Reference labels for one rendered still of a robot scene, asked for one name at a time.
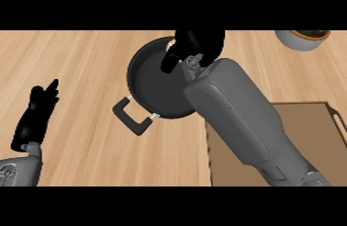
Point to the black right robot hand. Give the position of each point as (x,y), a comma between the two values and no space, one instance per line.
(199,42)

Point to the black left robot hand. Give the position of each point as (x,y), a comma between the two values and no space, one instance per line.
(33,119)

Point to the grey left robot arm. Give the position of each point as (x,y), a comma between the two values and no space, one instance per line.
(20,168)

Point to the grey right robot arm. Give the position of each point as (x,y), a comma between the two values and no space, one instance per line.
(246,119)

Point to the grey plant pot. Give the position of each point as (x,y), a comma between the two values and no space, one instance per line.
(303,39)

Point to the brown wooden tray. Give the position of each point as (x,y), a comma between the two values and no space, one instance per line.
(271,150)

